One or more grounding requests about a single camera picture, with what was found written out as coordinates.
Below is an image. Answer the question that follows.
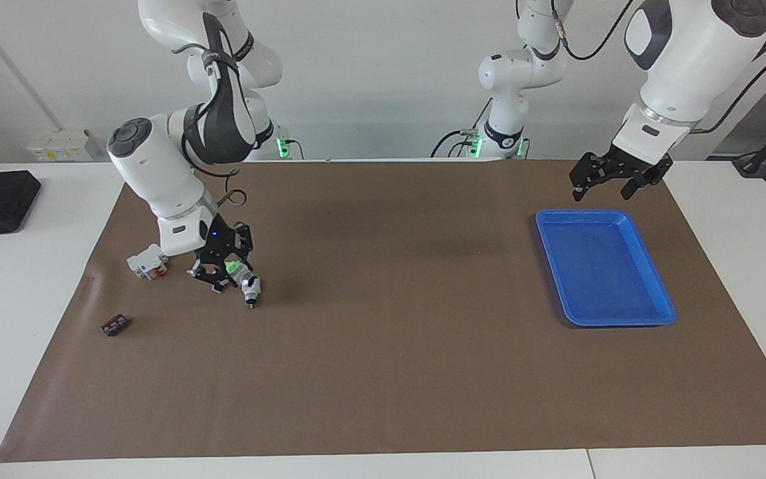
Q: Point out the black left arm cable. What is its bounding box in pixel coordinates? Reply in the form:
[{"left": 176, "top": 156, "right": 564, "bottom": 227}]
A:
[{"left": 551, "top": 0, "right": 636, "bottom": 62}]

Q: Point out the blue plastic tray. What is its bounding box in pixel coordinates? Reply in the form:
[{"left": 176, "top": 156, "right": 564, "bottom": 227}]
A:
[{"left": 535, "top": 208, "right": 678, "bottom": 328}]

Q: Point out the white circuit breaker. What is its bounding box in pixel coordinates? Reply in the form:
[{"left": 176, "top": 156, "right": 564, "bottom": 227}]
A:
[{"left": 126, "top": 243, "right": 170, "bottom": 281}]

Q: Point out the white wall socket box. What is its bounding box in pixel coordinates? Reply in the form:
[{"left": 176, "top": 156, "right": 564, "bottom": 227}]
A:
[{"left": 27, "top": 129, "right": 101, "bottom": 162}]

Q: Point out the black left base cable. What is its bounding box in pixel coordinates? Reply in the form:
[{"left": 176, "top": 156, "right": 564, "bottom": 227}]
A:
[{"left": 430, "top": 98, "right": 494, "bottom": 158}]

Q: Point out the brown table mat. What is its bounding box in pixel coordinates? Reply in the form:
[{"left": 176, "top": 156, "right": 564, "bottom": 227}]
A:
[{"left": 0, "top": 158, "right": 766, "bottom": 463}]

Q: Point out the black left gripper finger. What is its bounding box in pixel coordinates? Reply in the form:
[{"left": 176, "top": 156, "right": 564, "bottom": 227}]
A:
[
  {"left": 570, "top": 154, "right": 613, "bottom": 202},
  {"left": 620, "top": 170, "right": 658, "bottom": 201}
]

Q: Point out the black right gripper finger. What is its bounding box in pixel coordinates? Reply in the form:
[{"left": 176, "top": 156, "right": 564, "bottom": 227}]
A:
[
  {"left": 233, "top": 223, "right": 254, "bottom": 265},
  {"left": 188, "top": 257, "right": 233, "bottom": 294}
]

